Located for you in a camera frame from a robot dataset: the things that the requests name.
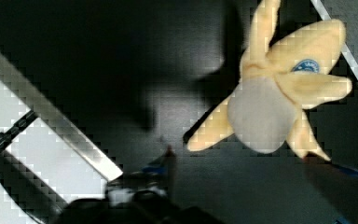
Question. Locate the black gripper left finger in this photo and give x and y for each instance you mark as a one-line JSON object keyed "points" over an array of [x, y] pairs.
{"points": [[142, 197]]}

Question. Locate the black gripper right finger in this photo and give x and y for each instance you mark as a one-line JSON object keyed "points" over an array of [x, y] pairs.
{"points": [[337, 183]]}

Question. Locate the yellow plush peeled banana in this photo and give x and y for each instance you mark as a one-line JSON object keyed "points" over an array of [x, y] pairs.
{"points": [[278, 83]]}

